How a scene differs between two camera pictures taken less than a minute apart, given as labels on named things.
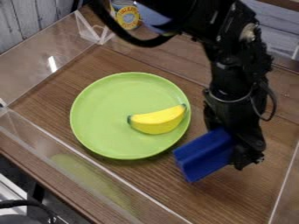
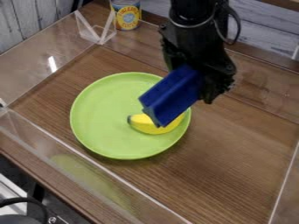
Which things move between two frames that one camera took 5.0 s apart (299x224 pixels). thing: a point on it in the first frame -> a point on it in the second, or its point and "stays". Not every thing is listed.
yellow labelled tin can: (125, 13) stays
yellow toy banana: (157, 122) stays
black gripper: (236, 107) -> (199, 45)
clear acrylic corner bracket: (94, 33) stays
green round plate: (105, 102) stays
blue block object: (205, 154) -> (172, 95)
